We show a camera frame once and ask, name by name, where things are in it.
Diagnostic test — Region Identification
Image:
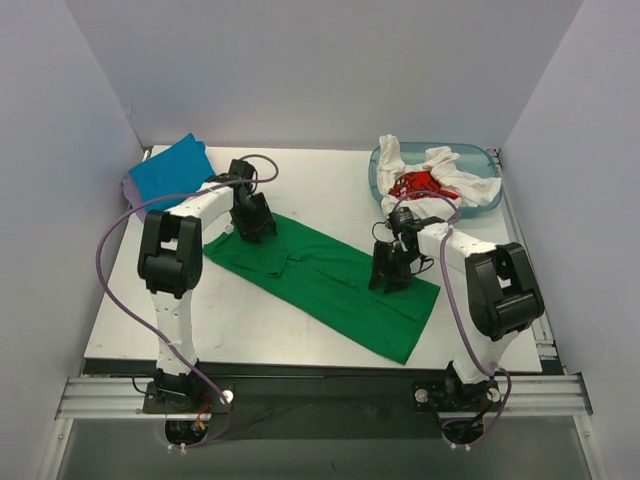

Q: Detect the green t shirt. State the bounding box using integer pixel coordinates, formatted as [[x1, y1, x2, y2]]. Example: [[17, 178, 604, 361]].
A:
[[203, 214, 440, 365]]

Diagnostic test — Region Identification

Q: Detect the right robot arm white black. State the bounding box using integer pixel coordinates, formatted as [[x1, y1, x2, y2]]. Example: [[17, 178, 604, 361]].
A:
[[369, 213, 545, 408]]

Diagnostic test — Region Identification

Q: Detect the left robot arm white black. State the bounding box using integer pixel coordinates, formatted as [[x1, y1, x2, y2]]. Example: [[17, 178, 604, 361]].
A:
[[137, 154, 277, 412]]

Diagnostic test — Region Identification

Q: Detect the white t shirt red print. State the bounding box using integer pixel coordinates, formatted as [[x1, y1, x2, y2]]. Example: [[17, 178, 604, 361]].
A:
[[376, 134, 502, 219]]

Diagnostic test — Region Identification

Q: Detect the folded blue t shirt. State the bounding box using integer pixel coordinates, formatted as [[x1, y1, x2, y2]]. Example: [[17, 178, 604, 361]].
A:
[[129, 133, 215, 202]]

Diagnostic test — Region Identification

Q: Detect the clear blue plastic bin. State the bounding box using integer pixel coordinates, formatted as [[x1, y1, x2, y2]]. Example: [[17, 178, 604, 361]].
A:
[[368, 142, 500, 202]]

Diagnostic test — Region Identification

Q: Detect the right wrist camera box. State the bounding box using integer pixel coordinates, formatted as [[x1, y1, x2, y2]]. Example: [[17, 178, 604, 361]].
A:
[[388, 207, 416, 234]]

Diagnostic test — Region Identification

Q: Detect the aluminium frame rail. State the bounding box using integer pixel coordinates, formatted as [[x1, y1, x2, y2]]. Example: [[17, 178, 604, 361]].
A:
[[56, 375, 593, 420]]

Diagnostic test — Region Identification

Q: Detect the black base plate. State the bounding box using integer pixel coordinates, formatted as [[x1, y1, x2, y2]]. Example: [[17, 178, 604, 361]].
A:
[[134, 363, 502, 444]]

